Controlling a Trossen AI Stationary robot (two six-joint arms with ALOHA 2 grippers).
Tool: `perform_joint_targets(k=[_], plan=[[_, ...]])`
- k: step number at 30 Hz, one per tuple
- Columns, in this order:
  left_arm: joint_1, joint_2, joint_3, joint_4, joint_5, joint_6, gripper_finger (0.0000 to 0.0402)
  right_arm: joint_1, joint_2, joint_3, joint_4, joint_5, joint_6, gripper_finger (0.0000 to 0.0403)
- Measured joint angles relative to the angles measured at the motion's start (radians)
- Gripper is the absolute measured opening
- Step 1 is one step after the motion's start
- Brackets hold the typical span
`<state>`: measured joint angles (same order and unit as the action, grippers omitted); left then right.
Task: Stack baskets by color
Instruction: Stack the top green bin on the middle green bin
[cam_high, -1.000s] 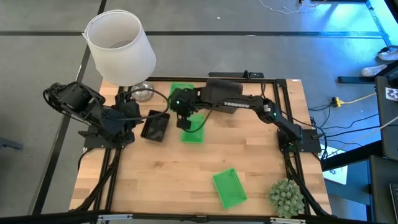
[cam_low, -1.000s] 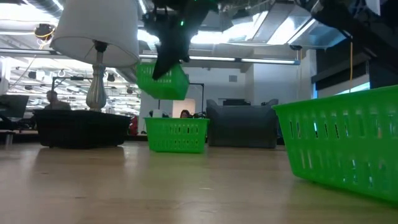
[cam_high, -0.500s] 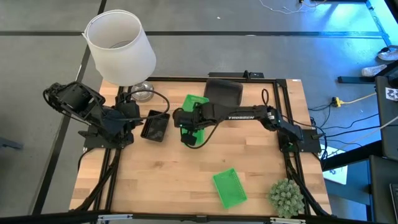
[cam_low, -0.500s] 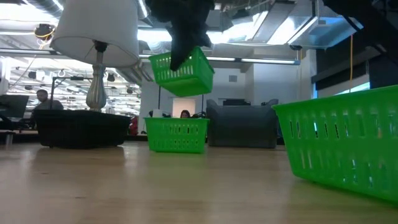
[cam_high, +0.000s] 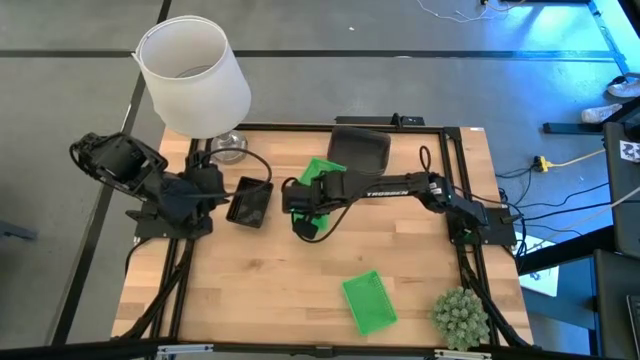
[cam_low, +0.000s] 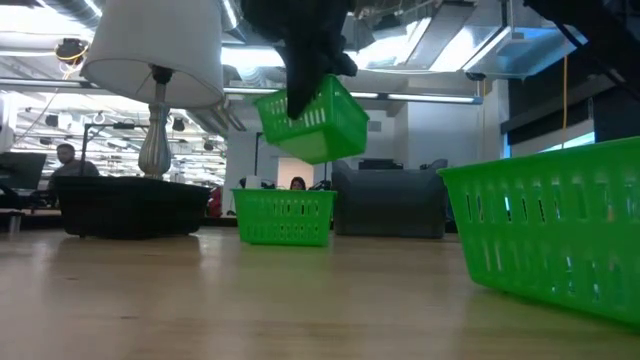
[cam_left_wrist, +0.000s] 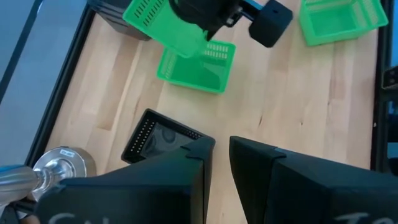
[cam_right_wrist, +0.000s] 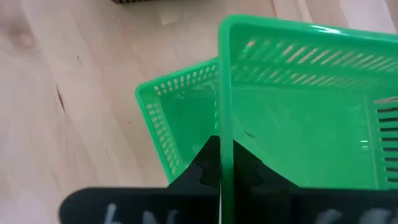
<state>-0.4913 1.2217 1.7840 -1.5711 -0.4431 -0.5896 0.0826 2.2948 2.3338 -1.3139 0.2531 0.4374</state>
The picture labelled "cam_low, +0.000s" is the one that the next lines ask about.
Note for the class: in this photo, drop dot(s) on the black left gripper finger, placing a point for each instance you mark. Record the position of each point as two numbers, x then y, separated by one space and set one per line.
302 90
344 65

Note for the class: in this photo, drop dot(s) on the green plastic basket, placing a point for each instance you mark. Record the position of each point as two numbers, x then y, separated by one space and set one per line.
282 217
335 130
550 225

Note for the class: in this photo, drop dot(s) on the small black perforated basket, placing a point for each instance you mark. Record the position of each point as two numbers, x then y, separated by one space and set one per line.
130 207

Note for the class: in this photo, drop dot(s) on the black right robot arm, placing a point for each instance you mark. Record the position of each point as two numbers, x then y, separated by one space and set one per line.
590 25

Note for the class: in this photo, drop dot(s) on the long ceiling light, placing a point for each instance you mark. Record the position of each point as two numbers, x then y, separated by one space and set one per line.
430 98

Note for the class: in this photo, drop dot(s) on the person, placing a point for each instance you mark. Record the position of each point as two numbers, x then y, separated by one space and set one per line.
75 170
298 184

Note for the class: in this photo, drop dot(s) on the white container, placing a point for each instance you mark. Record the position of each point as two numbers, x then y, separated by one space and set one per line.
252 182

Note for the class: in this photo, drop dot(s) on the black office device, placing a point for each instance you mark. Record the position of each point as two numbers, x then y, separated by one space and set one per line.
380 164

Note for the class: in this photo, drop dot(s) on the red object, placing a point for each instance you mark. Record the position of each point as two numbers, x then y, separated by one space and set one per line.
216 202

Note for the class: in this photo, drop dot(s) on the white shade silver table lamp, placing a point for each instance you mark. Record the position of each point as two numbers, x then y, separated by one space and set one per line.
150 50

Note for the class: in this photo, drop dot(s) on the grey plastic basket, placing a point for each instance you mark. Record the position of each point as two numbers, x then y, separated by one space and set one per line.
390 215

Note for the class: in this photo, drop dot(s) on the black ceiling device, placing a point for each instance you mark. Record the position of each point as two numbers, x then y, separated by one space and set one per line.
71 50

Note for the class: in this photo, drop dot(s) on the dark computer monitor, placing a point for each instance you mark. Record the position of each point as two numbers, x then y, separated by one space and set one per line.
22 170

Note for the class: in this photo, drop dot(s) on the silver ceiling duct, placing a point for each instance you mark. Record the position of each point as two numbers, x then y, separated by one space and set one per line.
450 45

